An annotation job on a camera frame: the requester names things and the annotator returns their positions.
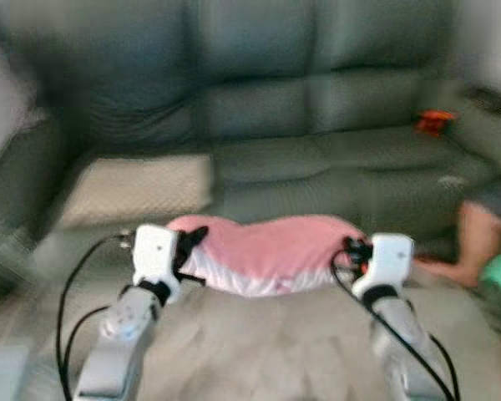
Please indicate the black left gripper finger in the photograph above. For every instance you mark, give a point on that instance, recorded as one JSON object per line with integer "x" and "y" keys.
{"x": 198, "y": 236}

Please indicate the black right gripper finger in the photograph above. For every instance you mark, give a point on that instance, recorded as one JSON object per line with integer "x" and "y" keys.
{"x": 349, "y": 245}

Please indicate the pink pillow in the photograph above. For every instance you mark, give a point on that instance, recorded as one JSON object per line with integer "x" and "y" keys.
{"x": 267, "y": 246}

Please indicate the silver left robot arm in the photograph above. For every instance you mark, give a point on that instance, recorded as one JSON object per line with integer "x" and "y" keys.
{"x": 117, "y": 342}

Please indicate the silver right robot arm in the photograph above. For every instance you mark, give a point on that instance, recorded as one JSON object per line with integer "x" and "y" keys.
{"x": 405, "y": 342}

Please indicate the beige dotted pillow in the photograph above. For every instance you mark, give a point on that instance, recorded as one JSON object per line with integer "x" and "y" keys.
{"x": 134, "y": 192}

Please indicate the green leather sofa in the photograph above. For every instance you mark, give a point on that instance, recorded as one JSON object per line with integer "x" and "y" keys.
{"x": 317, "y": 100}

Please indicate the person in green shirt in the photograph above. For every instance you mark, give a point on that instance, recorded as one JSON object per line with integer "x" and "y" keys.
{"x": 480, "y": 234}

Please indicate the small red object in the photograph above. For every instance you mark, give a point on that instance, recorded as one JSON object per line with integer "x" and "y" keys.
{"x": 434, "y": 122}

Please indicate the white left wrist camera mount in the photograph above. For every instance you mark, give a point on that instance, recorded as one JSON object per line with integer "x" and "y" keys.
{"x": 154, "y": 255}

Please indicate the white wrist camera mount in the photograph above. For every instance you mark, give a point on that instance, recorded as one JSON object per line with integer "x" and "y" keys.
{"x": 388, "y": 263}
{"x": 154, "y": 255}

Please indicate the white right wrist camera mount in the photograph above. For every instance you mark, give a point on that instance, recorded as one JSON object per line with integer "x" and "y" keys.
{"x": 388, "y": 263}

